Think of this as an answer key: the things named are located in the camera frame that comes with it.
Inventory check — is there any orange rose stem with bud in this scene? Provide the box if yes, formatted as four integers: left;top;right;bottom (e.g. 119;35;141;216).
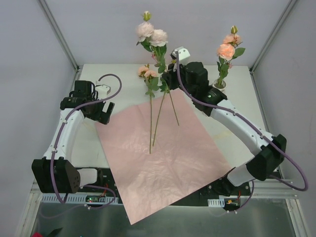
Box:
216;25;245;80

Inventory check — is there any pale pink rose stem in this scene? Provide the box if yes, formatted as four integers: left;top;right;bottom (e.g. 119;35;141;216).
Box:
135;10;180;127

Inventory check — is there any pink wrapping paper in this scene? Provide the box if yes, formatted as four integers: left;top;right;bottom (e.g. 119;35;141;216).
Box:
96;89;231;224

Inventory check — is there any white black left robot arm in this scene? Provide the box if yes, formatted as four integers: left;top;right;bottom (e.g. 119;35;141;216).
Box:
32;80;115;194

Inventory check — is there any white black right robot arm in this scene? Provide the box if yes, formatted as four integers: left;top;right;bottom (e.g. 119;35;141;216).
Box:
162;62;286;195

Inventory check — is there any white ribbed ceramic vase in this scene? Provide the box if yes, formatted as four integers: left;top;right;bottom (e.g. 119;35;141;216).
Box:
212;79;227;92

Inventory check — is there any peach rose stem leafy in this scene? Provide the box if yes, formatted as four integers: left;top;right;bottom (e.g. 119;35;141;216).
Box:
153;84;169;146

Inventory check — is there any small peach rose stem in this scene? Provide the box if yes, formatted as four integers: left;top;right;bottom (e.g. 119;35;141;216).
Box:
138;64;159;154

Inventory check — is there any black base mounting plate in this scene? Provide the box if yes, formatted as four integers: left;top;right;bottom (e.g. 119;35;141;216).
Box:
93;168;251;208

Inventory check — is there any red object at bottom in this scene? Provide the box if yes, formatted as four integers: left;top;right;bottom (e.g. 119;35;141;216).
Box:
31;232;43;237

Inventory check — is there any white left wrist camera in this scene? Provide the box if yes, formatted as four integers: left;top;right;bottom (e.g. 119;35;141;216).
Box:
95;80;111;97

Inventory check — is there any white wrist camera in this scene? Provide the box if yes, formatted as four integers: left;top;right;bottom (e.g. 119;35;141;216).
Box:
95;80;111;97
170;46;191;65

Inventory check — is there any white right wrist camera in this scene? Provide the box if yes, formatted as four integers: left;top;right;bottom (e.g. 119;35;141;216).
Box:
170;46;191;65

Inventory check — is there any left aluminium side rail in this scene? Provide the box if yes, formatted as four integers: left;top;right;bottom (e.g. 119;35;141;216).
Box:
44;70;82;173

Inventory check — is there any aluminium side rail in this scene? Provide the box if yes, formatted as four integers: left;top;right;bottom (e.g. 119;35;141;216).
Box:
44;70;82;173
249;71;284;173

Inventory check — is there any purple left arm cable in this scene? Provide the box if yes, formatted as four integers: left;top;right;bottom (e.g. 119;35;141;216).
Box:
39;73;123;219

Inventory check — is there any right aluminium frame post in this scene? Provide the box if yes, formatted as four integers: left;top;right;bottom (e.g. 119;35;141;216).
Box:
249;0;299;75

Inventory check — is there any aluminium frame post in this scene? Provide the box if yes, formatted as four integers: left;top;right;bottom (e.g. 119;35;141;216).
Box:
37;0;80;73
249;0;299;75

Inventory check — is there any right aluminium side rail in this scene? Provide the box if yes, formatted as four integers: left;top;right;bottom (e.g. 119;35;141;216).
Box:
249;71;284;173

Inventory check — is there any left slotted cable duct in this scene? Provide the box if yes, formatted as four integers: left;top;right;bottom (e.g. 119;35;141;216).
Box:
41;194;119;205

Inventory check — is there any slotted cable duct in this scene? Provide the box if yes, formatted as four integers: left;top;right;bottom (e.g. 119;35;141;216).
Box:
207;196;241;207
41;194;119;205

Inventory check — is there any left aluminium frame post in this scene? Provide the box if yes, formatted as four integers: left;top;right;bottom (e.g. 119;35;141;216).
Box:
37;0;80;73

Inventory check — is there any right slotted cable duct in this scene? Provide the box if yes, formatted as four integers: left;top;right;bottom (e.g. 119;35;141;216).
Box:
207;196;241;207

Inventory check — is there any aluminium front frame rail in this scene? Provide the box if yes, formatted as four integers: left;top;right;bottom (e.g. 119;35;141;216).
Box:
30;179;297;199

